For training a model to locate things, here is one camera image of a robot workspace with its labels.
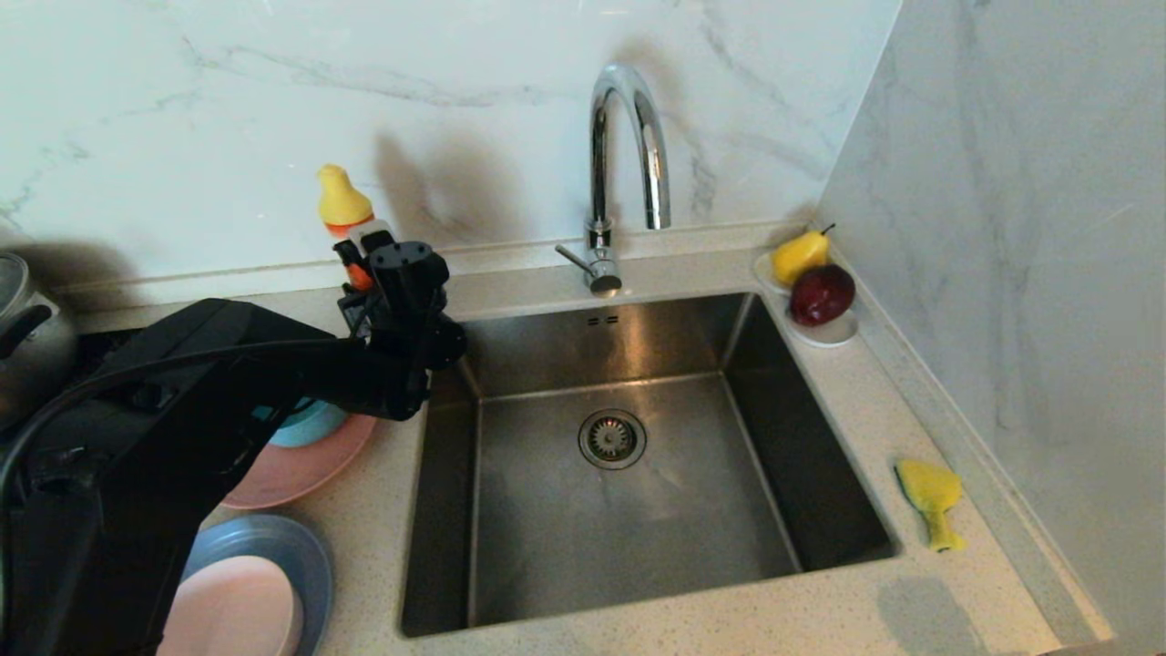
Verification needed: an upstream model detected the round metal drain strainer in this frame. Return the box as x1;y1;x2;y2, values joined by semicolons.
578;408;648;471

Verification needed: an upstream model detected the small white fruit dish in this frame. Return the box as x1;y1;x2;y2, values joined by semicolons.
752;252;860;349

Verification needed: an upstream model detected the steel pot with black handle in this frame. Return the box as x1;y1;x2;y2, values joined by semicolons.
0;252;79;427

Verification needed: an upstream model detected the teal bowl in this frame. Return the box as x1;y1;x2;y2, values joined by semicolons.
269;401;349;449

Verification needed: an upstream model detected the yellow-capped orange dish soap bottle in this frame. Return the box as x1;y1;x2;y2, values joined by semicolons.
317;164;376;294

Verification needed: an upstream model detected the yellow pear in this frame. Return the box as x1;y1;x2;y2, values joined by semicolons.
772;224;836;289

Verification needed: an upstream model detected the dark red apple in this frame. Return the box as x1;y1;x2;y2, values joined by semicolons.
789;264;857;328

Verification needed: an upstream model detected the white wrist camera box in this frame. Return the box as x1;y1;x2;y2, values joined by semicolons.
349;220;394;254

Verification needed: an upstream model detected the yellow sponge brush with handle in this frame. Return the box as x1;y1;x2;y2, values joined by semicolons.
895;460;967;555

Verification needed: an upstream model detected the pink bowl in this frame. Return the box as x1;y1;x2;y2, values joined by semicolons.
155;556;305;656

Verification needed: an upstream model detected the stainless steel sink basin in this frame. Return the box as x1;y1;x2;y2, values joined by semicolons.
399;290;901;639

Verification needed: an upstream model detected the chrome gooseneck faucet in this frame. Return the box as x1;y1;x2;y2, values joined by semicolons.
557;62;672;297

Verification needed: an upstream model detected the large blue-grey plate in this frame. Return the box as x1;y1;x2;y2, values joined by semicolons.
178;515;334;656

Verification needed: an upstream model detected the large pink plate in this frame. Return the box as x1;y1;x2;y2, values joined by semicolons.
219;415;378;509

